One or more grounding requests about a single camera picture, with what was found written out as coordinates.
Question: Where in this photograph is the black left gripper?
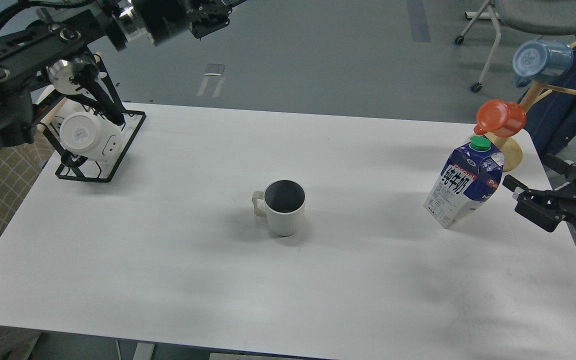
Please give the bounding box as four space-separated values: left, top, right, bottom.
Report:
130 0 245 46

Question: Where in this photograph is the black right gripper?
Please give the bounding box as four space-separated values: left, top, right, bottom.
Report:
502 153 576 233

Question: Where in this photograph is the blue white milk carton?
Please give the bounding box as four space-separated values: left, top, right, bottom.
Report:
423 136 505 229

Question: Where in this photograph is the white ribbed mug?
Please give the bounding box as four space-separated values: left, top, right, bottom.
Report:
251 179 306 237

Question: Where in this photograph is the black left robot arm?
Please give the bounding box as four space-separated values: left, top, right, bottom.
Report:
0 0 241 150

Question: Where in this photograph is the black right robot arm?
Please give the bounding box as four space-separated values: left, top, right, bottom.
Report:
502 153 576 233

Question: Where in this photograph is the wooden cup tree stand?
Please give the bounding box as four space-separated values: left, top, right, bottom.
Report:
483 41 576 173

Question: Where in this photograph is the orange plastic cup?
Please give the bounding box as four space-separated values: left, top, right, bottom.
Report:
473 99 527 138

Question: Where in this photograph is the blue plastic cup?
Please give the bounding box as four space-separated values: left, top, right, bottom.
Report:
512 39 574 88

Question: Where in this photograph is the grey office chair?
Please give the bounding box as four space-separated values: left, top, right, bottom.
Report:
454 0 576 93

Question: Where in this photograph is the black wire cup rack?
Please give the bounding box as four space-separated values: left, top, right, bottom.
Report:
35 54 147 183

